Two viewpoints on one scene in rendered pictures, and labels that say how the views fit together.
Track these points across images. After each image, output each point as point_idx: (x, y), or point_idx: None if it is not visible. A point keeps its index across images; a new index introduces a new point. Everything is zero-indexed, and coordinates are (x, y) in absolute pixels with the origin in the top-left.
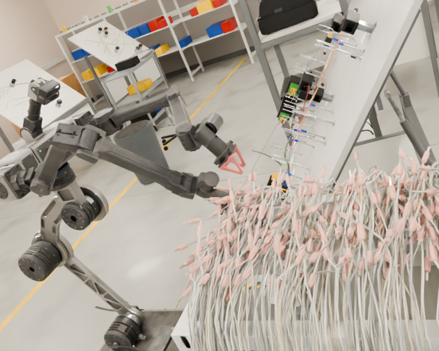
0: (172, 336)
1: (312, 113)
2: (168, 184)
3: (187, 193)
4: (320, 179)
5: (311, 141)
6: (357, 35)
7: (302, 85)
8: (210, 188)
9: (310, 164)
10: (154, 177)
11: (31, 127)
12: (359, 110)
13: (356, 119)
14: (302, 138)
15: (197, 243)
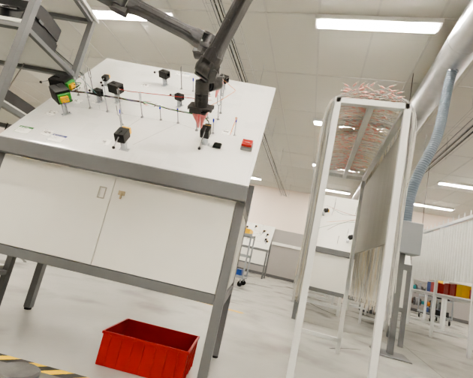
0: (411, 104)
1: (93, 112)
2: (222, 57)
3: (215, 76)
4: (246, 128)
5: (151, 122)
6: (182, 88)
7: (121, 86)
8: (218, 88)
9: (188, 129)
10: (228, 42)
11: None
12: (267, 108)
13: (268, 110)
14: (81, 124)
15: (389, 88)
